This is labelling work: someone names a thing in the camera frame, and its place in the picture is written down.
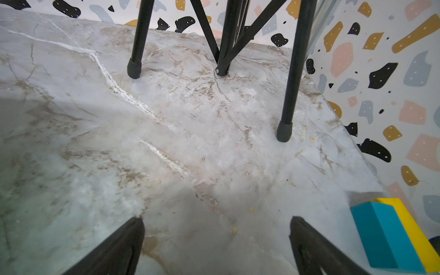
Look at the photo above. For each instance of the black perforated music stand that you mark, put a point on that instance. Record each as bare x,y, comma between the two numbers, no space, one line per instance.
234,39

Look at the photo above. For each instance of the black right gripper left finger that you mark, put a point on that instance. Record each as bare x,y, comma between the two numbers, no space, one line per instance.
116,255

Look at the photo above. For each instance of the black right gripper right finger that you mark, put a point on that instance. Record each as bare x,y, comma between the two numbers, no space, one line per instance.
315,255

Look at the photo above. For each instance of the blue yellow sponge block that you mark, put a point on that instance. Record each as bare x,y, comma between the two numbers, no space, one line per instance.
392,239

